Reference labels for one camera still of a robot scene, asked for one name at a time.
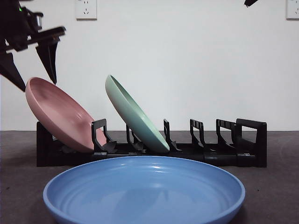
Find pink round plate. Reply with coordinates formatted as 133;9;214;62
25;77;110;154

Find green round plate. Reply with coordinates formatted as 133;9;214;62
105;74;170;154

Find blue round plate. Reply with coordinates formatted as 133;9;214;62
43;155;246;224

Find black plate rack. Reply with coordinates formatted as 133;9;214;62
36;118;268;168

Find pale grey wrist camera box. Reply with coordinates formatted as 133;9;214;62
29;11;44;28

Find white wall socket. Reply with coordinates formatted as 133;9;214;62
286;0;299;21
75;0;98;21

